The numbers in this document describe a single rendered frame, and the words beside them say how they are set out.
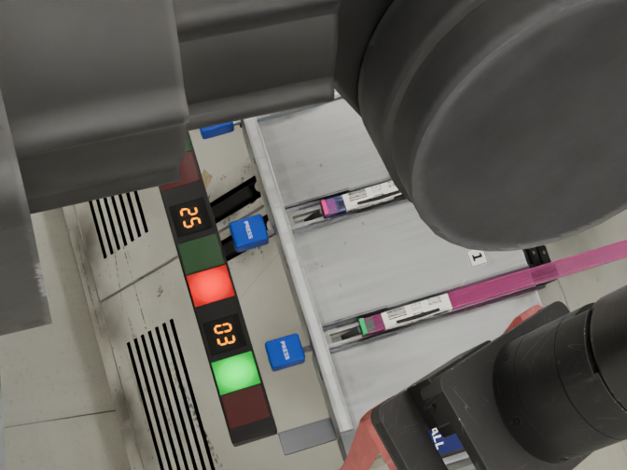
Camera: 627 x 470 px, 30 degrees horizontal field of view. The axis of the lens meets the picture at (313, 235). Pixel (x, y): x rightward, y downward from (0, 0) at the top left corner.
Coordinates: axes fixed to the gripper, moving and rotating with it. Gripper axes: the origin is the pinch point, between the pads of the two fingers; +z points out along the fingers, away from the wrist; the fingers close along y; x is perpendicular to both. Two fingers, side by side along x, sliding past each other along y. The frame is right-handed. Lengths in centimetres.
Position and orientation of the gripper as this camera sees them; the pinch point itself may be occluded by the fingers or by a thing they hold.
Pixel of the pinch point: (409, 455)
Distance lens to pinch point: 59.2
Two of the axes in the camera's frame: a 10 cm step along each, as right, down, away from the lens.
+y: 6.6, -2.9, 7.0
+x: -4.9, -8.7, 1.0
